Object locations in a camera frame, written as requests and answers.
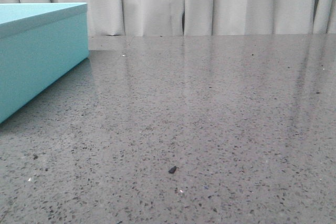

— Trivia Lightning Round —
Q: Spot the light blue storage box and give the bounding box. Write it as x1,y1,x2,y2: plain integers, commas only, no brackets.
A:
1,3,89,122

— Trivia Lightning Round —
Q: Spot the small black debris crumb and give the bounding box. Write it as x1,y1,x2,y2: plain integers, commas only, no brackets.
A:
168,166,177,174

